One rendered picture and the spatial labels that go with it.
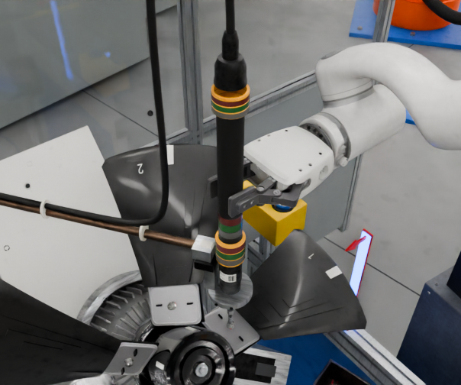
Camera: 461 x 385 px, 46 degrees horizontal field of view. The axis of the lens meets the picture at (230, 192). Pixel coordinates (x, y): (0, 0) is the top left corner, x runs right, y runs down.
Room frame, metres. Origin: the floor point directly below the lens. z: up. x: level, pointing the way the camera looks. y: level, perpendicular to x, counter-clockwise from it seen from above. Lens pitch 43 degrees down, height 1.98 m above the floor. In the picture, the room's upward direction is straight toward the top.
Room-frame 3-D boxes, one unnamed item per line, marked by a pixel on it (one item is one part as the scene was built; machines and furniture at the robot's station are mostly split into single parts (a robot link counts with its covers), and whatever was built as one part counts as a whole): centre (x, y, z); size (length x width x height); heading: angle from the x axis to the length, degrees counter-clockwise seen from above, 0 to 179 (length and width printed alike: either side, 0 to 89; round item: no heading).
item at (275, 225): (0.98, -0.10, 1.02); 0.16 x 0.10 x 0.11; 39
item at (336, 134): (0.63, -0.13, 1.49); 0.09 x 0.03 x 0.08; 39
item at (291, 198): (0.54, -0.08, 1.50); 0.08 x 0.06 x 0.01; 8
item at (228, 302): (0.53, 0.01, 1.34); 0.09 x 0.07 x 0.10; 73
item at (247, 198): (0.51, -0.03, 1.50); 0.07 x 0.03 x 0.03; 129
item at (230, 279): (0.52, 0.00, 1.49); 0.04 x 0.04 x 0.46
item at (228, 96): (0.52, 0.00, 1.64); 0.04 x 0.04 x 0.03
